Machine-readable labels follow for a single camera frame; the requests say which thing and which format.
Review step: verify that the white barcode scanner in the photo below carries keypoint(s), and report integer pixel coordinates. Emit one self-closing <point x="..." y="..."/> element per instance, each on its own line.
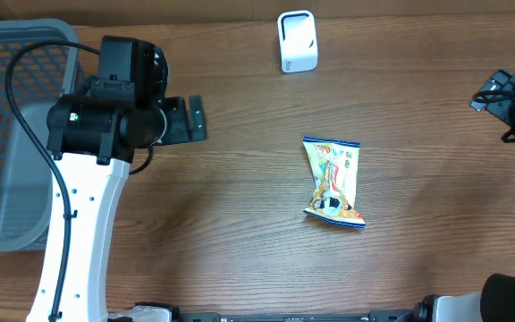
<point x="297" y="41"/>

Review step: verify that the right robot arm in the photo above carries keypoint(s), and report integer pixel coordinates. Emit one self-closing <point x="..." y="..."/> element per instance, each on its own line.
<point x="496" y="301"/>

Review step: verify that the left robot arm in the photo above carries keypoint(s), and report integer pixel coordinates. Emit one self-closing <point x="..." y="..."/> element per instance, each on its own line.
<point x="93" y="134"/>

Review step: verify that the grey plastic shopping basket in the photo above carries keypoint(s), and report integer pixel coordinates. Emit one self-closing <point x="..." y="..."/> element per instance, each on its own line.
<point x="39" y="79"/>

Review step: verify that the white blue wipes pack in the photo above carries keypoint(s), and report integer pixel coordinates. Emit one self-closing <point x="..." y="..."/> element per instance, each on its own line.
<point x="334" y="166"/>

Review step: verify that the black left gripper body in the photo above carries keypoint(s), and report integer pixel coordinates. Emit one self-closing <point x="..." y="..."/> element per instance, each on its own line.
<point x="179" y="126"/>

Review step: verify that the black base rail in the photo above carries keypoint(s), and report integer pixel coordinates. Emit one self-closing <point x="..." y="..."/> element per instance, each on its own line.
<point x="372" y="316"/>

